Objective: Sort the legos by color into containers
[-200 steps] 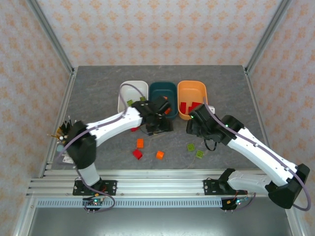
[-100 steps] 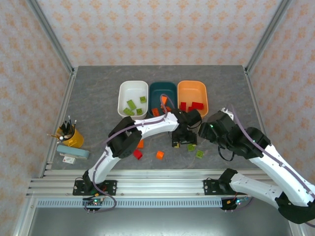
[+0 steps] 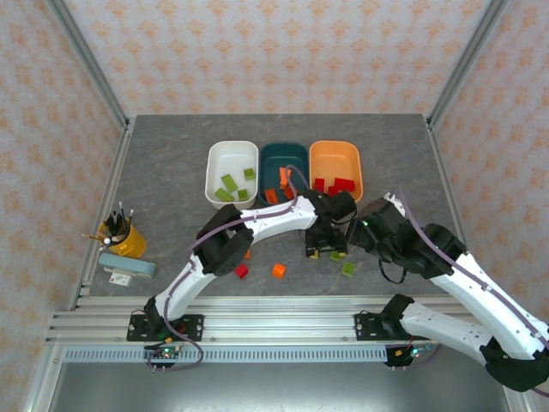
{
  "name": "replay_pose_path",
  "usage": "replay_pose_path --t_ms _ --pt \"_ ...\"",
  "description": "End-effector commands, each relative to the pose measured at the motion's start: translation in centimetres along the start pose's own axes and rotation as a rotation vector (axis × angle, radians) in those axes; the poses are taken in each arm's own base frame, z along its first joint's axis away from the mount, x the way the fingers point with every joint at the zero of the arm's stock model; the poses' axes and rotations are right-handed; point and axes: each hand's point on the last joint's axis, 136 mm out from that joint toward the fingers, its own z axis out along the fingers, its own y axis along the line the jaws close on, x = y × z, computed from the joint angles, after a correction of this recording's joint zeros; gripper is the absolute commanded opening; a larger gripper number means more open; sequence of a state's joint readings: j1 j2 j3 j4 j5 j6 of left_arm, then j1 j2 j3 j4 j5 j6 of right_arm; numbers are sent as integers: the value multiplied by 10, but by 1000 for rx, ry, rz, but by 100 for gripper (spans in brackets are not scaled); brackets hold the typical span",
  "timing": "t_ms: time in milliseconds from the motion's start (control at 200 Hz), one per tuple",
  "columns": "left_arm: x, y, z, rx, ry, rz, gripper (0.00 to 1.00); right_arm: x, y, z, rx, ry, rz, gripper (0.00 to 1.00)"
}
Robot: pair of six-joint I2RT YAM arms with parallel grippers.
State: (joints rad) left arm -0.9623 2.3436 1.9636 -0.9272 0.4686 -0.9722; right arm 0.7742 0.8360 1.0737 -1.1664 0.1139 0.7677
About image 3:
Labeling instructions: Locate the orange plastic container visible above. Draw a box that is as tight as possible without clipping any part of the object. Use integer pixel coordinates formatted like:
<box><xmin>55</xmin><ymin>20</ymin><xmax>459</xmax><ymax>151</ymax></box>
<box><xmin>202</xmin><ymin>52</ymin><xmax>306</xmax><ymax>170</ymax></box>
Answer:
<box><xmin>308</xmin><ymin>140</ymin><xmax>365</xmax><ymax>203</ymax></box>

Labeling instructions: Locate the teal plastic container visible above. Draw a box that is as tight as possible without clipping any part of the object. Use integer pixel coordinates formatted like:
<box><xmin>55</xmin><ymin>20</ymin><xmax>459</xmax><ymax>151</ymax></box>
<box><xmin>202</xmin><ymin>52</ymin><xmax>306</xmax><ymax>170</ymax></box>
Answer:
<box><xmin>259</xmin><ymin>142</ymin><xmax>311</xmax><ymax>206</ymax></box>

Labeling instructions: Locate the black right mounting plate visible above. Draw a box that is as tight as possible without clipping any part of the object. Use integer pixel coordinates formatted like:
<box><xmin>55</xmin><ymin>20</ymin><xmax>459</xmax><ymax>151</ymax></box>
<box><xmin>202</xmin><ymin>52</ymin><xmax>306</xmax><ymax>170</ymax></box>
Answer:
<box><xmin>354</xmin><ymin>312</ymin><xmax>404</xmax><ymax>342</ymax></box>

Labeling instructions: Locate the black mounting plate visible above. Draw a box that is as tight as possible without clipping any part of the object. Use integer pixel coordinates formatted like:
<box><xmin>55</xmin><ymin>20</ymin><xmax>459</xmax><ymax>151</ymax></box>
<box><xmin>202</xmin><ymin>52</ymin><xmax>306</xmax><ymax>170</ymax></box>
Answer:
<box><xmin>354</xmin><ymin>312</ymin><xmax>404</xmax><ymax>342</ymax></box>
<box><xmin>127</xmin><ymin>314</ymin><xmax>205</xmax><ymax>342</ymax></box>

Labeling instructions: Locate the right controller circuit board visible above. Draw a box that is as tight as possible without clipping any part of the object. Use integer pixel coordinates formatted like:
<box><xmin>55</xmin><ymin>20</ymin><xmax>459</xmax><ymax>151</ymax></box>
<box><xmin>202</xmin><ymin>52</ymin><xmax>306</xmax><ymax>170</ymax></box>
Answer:
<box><xmin>396</xmin><ymin>345</ymin><xmax>434</xmax><ymax>361</ymax></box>

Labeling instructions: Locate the controller circuit board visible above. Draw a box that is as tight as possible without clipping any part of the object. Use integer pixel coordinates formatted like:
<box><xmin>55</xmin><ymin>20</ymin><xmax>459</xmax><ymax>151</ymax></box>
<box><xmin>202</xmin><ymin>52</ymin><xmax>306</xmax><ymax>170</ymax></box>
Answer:
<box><xmin>396</xmin><ymin>345</ymin><xmax>434</xmax><ymax>361</ymax></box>
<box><xmin>149</xmin><ymin>346</ymin><xmax>181</xmax><ymax>361</ymax></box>

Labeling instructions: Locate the white plastic container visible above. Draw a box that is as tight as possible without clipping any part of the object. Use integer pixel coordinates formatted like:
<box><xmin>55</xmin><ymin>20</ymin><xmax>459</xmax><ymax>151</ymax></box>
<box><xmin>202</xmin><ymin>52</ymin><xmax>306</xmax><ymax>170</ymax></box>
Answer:
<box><xmin>204</xmin><ymin>140</ymin><xmax>260</xmax><ymax>210</ymax></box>

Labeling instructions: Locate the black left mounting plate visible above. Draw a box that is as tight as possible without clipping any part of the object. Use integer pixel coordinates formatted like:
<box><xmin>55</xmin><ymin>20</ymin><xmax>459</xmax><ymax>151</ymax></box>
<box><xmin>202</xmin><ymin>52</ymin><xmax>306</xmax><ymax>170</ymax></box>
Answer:
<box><xmin>127</xmin><ymin>314</ymin><xmax>205</xmax><ymax>342</ymax></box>

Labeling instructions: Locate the left controller circuit board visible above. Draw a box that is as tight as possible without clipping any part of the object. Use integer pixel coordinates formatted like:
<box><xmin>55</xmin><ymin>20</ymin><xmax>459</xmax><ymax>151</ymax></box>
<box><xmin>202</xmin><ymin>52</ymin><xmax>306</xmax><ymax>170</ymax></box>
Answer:
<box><xmin>149</xmin><ymin>346</ymin><xmax>181</xmax><ymax>361</ymax></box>

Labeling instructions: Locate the yellow pen cup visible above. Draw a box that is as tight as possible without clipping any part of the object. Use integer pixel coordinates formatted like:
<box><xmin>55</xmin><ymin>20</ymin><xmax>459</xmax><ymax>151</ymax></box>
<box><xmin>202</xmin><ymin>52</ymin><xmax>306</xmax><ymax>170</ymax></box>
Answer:
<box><xmin>97</xmin><ymin>218</ymin><xmax>148</xmax><ymax>259</ymax></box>

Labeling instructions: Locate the pale blue case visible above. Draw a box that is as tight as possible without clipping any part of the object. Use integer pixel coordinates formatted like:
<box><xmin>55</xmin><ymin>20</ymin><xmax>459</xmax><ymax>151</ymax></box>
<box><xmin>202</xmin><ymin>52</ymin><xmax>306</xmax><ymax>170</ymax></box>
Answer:
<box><xmin>98</xmin><ymin>252</ymin><xmax>158</xmax><ymax>280</ymax></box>

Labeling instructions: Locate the aluminium side rail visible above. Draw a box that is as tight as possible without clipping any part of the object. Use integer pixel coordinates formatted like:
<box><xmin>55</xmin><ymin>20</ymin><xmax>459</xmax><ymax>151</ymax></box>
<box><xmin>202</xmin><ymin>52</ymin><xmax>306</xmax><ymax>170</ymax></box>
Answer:
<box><xmin>424</xmin><ymin>115</ymin><xmax>490</xmax><ymax>310</ymax></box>
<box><xmin>68</xmin><ymin>118</ymin><xmax>136</xmax><ymax>310</ymax></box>

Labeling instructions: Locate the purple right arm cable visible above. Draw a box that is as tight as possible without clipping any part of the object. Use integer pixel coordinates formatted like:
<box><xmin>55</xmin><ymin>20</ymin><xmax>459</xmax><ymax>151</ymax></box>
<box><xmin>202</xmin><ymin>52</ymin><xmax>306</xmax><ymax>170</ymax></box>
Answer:
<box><xmin>392</xmin><ymin>185</ymin><xmax>549</xmax><ymax>398</ymax></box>

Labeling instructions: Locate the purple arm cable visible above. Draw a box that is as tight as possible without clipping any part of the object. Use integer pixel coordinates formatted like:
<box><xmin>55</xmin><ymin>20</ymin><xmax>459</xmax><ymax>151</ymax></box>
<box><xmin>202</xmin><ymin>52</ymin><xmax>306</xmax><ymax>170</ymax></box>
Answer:
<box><xmin>392</xmin><ymin>185</ymin><xmax>549</xmax><ymax>398</ymax></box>
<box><xmin>145</xmin><ymin>164</ymin><xmax>311</xmax><ymax>373</ymax></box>

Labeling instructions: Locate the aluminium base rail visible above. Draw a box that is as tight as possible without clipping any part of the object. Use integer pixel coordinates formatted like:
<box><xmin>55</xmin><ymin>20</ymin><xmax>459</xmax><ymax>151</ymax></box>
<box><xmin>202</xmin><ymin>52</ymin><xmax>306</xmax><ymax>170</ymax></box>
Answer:
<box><xmin>45</xmin><ymin>294</ymin><xmax>514</xmax><ymax>344</ymax></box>

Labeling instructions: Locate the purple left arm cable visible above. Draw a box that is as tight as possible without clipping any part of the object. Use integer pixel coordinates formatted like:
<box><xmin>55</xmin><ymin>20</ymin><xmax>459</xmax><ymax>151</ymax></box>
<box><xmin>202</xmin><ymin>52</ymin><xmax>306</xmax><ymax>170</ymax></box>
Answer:
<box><xmin>145</xmin><ymin>164</ymin><xmax>311</xmax><ymax>373</ymax></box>

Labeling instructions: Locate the slotted grey cable duct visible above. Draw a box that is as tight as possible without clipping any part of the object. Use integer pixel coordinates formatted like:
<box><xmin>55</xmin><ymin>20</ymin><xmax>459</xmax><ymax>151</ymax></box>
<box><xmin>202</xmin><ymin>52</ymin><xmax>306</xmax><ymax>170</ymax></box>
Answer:
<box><xmin>63</xmin><ymin>347</ymin><xmax>389</xmax><ymax>365</ymax></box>

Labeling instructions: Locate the aluminium corner post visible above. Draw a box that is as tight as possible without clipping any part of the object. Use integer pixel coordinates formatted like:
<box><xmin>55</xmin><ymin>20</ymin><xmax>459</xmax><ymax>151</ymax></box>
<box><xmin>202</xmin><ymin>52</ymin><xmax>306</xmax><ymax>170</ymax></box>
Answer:
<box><xmin>425</xmin><ymin>0</ymin><xmax>512</xmax><ymax>128</ymax></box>
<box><xmin>45</xmin><ymin>0</ymin><xmax>131</xmax><ymax>131</ymax></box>

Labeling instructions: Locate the aluminium lower frame rail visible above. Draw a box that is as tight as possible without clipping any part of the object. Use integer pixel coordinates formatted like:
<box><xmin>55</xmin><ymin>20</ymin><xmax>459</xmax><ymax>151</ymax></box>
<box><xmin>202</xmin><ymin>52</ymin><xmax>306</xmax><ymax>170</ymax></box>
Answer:
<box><xmin>23</xmin><ymin>345</ymin><xmax>65</xmax><ymax>412</ymax></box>

